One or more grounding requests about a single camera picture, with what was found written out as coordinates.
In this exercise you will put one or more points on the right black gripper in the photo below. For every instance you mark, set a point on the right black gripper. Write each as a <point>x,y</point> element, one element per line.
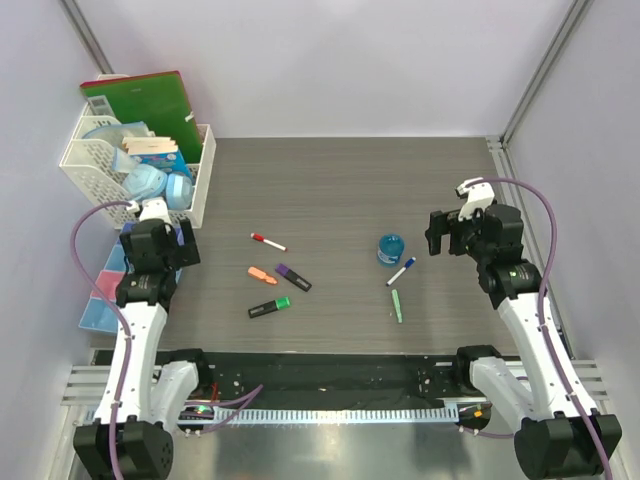
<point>440,226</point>

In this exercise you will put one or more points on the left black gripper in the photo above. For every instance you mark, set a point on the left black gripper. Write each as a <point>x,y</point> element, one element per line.
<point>189,256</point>

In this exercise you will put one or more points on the blue cap whiteboard marker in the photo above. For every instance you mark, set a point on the blue cap whiteboard marker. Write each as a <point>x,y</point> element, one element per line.
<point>401,271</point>

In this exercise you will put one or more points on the blue round jar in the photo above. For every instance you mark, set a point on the blue round jar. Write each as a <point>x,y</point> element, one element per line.
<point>390,249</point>

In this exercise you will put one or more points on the teal plastic bin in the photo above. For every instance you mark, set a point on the teal plastic bin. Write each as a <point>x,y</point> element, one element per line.
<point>116,261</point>

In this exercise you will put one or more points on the orange highlighter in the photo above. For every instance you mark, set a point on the orange highlighter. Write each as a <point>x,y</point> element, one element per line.
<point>261,275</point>

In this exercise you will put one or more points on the light green pen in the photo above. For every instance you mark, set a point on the light green pen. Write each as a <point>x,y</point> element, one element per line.
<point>397,306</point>

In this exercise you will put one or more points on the pink plastic bin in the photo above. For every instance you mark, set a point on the pink plastic bin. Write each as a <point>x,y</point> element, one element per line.
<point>107,282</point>

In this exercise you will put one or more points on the red cap whiteboard marker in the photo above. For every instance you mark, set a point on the red cap whiteboard marker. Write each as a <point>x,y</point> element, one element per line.
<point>259,238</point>

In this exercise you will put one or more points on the light blue plastic bin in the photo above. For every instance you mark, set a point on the light blue plastic bin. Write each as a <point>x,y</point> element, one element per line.
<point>99,318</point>

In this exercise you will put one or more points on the purple plastic bin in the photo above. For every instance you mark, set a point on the purple plastic bin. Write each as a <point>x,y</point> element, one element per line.
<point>180,242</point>

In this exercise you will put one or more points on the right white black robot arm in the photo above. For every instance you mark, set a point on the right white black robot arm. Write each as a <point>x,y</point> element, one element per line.
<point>557,427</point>

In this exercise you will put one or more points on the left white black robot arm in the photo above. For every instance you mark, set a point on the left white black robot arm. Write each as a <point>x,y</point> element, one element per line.
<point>130,436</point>

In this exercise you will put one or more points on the blue face mask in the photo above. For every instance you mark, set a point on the blue face mask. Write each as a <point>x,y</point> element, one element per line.
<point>144,182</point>

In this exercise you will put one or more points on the purple highlighter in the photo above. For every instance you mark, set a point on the purple highlighter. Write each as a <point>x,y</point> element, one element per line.
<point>293,277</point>

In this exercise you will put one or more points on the wooden sticks box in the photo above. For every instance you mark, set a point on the wooden sticks box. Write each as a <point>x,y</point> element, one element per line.
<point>160,152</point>

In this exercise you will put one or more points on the green highlighter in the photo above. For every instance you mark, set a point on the green highlighter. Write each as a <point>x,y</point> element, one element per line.
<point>269,307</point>

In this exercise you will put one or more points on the clear blue zip pouch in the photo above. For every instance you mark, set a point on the clear blue zip pouch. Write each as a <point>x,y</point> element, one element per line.
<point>114,135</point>

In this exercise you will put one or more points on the white perforated file rack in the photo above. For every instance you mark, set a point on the white perforated file rack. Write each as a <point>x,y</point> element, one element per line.
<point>88,163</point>

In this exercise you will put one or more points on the green folder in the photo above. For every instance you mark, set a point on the green folder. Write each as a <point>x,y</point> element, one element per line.
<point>159,100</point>

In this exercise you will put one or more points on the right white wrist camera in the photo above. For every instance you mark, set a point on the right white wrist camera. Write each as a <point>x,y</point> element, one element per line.
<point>477,194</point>

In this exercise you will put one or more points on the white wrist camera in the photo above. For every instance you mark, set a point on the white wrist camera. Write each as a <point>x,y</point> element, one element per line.
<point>477,194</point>
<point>150,209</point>

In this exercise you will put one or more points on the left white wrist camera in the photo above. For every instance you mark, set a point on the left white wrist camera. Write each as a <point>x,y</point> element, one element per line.
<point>150,209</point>

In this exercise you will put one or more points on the slotted cable duct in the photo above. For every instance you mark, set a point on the slotted cable duct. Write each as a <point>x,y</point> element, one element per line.
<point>448,414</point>

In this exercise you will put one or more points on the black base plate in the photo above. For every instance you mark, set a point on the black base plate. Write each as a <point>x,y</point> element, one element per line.
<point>330,382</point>

